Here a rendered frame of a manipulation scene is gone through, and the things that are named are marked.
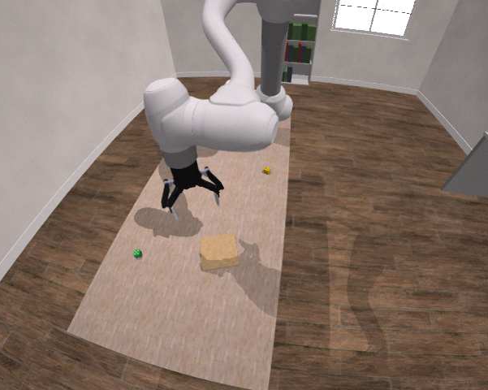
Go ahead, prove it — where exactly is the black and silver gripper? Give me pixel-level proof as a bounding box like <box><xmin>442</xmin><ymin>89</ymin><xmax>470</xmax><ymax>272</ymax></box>
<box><xmin>161</xmin><ymin>161</ymin><xmax>224</xmax><ymax>220</ymax></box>

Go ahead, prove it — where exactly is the tan mat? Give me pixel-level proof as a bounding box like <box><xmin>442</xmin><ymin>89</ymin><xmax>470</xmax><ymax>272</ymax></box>
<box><xmin>200</xmin><ymin>233</ymin><xmax>240</xmax><ymax>271</ymax></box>

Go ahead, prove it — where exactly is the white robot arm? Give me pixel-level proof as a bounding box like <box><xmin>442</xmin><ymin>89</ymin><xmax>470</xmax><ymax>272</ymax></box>
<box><xmin>144</xmin><ymin>0</ymin><xmax>310</xmax><ymax>169</ymax></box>

